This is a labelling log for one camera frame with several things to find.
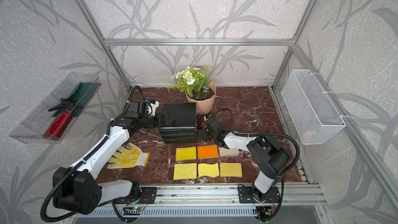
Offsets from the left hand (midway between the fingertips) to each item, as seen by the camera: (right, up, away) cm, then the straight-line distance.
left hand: (169, 119), depth 81 cm
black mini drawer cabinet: (+8, -5, -2) cm, 10 cm away
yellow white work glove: (-22, -21, +4) cm, 31 cm away
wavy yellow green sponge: (+22, -26, -1) cm, 35 cm away
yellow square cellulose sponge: (+8, -27, 0) cm, 28 cm away
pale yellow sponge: (+33, -27, +1) cm, 43 cm away
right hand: (+18, -8, +12) cm, 23 cm away
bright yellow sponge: (+8, -19, +5) cm, 21 cm away
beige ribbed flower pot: (+18, +12, +18) cm, 28 cm away
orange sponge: (+20, -19, +6) cm, 28 cm away
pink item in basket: (+67, -6, -9) cm, 67 cm away
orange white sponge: (+30, -19, +7) cm, 36 cm away
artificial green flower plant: (+13, +21, +3) cm, 25 cm away
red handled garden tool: (-37, +1, -22) cm, 43 cm away
